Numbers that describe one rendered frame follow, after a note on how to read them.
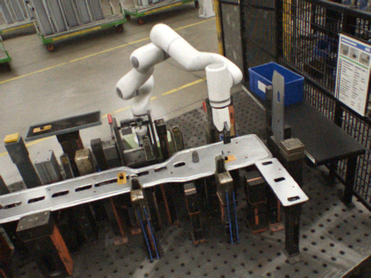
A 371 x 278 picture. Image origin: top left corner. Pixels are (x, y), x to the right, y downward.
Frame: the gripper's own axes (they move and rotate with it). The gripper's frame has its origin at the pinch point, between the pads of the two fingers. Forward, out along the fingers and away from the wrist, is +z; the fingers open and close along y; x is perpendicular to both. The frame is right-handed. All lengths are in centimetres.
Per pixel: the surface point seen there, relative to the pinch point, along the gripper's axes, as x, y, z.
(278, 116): 26.5, -3.4, -1.3
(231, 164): 0.8, 4.4, 12.4
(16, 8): -291, -937, 45
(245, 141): 12.9, -10.3, 12.4
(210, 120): -0.5, -19.5, 2.2
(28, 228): -83, 16, 10
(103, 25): -67, -696, 83
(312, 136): 39.7, 2.6, 9.5
